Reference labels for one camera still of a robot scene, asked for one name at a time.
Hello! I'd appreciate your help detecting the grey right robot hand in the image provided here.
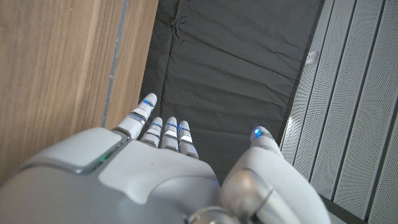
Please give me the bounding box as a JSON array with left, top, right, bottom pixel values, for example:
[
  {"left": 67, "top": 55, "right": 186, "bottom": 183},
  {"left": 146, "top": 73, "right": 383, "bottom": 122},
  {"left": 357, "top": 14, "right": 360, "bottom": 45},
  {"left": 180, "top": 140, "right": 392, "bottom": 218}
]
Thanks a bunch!
[{"left": 0, "top": 92, "right": 332, "bottom": 224}]

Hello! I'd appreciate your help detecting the black fabric backdrop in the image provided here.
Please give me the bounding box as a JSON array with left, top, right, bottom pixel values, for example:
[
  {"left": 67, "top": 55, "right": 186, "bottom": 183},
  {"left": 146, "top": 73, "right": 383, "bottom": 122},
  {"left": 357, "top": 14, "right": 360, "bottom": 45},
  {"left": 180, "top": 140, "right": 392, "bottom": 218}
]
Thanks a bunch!
[{"left": 139, "top": 0, "right": 326, "bottom": 184}]

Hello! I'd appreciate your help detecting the small white wall fitting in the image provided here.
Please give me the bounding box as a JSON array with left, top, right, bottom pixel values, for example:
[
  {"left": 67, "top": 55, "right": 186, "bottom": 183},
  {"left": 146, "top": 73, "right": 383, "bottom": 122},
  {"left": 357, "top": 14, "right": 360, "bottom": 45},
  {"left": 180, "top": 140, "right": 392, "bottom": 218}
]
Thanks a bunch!
[{"left": 305, "top": 50, "right": 318, "bottom": 65}]

